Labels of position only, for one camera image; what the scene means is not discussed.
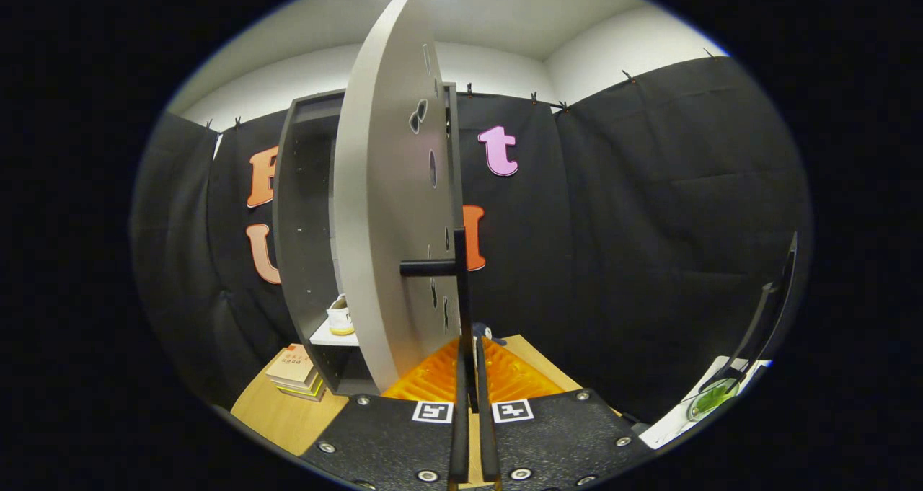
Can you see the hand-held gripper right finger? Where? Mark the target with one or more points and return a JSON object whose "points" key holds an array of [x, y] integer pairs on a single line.
{"points": [[487, 440]]}

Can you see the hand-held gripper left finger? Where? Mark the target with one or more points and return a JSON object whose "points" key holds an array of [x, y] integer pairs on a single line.
{"points": [[460, 433]]}

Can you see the white canvas shoe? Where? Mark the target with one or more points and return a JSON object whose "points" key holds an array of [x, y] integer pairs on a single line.
{"points": [[340, 318]]}

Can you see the beige shoe cabinet door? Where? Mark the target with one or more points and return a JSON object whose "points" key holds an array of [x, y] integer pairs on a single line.
{"points": [[389, 188]]}

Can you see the grey shoe cabinet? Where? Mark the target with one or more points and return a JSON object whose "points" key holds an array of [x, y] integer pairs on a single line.
{"points": [[303, 224]]}

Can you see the penguin plush toy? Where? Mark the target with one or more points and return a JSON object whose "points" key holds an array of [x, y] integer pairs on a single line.
{"points": [[482, 330]]}

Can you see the stack of books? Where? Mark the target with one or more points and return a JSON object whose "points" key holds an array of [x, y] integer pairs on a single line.
{"points": [[296, 372]]}

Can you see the white sheet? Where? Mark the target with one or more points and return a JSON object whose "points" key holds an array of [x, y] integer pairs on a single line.
{"points": [[667, 426]]}

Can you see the green round object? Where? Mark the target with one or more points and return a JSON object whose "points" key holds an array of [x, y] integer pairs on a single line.
{"points": [[710, 401]]}

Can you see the black backdrop cloth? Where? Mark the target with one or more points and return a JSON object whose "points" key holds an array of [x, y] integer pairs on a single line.
{"points": [[649, 224]]}

